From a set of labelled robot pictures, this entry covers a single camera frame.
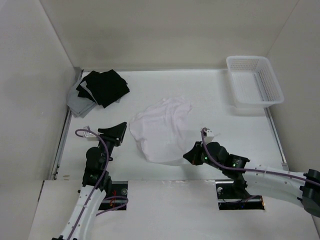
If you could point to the white tank top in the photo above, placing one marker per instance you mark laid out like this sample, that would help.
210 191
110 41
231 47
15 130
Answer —
161 130

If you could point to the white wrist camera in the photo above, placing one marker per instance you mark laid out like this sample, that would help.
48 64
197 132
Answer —
87 134
207 135

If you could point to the left metal table rail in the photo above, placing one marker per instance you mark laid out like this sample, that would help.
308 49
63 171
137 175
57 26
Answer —
55 162

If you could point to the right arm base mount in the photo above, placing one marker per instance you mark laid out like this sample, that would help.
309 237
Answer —
231 200

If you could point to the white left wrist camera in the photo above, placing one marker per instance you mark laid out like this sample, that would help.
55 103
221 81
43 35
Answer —
87 134

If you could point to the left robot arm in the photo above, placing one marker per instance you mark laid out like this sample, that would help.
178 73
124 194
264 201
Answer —
96 182

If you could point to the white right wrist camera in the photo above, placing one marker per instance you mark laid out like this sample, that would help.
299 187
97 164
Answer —
207 135

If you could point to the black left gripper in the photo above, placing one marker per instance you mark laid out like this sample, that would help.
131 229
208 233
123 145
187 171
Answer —
117 132

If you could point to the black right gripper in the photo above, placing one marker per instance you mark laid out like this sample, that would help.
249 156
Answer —
192 156

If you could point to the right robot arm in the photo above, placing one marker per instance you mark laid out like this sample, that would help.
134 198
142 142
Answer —
298 188

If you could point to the black folded tank top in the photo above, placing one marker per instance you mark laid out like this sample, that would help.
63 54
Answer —
103 88

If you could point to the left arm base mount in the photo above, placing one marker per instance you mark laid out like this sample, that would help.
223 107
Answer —
116 195

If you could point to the grey folded tank top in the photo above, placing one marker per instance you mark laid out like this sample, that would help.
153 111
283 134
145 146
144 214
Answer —
79 106

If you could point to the white plastic mesh basket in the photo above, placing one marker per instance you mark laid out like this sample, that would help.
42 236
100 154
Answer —
253 82

